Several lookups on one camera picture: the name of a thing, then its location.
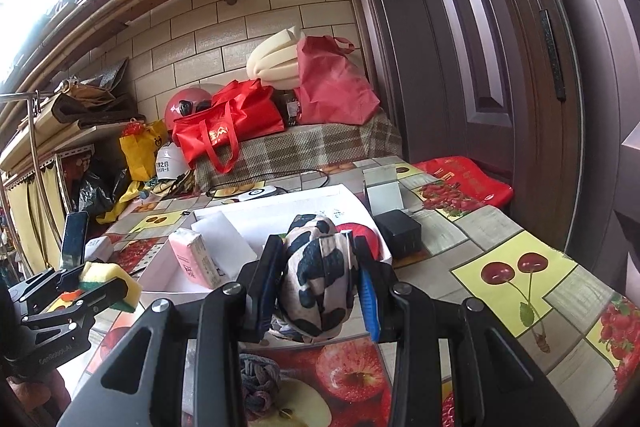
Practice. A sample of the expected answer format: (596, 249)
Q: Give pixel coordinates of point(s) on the black smartphone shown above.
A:
(74, 239)

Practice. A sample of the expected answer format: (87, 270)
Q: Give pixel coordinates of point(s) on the white cardboard box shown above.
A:
(315, 202)

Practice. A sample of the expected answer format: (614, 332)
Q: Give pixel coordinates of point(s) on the grey braided cloth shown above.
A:
(257, 382)

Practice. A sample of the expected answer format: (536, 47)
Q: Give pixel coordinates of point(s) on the red tote bag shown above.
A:
(240, 117)

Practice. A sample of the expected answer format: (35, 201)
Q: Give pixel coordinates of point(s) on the pink tissue packet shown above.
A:
(195, 257)

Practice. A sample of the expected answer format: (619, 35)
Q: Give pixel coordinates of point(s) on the plaid blanket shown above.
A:
(300, 147)

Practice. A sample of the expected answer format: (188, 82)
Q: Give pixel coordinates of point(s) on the grey panelled metal door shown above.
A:
(631, 187)
(450, 32)

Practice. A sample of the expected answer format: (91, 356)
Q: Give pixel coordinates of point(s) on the black door hinge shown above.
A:
(552, 57)

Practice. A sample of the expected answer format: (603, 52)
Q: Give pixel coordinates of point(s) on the pink helmet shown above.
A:
(192, 102)

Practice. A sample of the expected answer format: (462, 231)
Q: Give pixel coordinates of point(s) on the black plastic bag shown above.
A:
(102, 192)

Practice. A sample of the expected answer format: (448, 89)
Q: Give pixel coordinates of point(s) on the yellow bag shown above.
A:
(140, 152)

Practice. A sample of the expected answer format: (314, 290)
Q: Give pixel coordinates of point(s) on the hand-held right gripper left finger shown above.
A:
(265, 292)

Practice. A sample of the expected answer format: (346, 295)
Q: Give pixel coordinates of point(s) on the white helmet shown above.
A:
(169, 159)

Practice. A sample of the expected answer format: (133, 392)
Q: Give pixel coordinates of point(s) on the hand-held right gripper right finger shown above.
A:
(369, 307)

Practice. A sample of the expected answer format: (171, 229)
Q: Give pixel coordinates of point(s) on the person's left forearm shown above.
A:
(35, 399)

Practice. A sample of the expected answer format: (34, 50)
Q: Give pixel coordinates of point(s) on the pink red nonwoven bag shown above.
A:
(330, 87)

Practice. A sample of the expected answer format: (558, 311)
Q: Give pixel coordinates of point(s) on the black power adapter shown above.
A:
(397, 232)

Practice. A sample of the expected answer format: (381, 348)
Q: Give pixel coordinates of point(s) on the small white charger box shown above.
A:
(99, 249)

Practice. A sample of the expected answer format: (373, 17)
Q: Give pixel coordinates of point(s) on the white power bank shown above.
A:
(260, 193)

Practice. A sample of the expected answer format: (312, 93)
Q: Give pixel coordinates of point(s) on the red printed bag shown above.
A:
(470, 182)

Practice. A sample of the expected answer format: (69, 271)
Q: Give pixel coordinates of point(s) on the cream foam cushion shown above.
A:
(272, 62)

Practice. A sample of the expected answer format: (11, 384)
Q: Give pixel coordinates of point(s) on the cow print plush cloth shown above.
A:
(315, 277)

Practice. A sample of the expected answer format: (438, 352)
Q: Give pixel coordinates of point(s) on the fruit print tablecloth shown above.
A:
(500, 232)

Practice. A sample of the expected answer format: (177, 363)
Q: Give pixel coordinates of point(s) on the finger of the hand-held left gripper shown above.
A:
(50, 284)
(107, 293)

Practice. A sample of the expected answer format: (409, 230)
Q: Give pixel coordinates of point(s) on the yellow curtain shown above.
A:
(35, 212)

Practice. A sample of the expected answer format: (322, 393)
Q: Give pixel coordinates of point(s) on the yellow green sponge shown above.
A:
(107, 271)

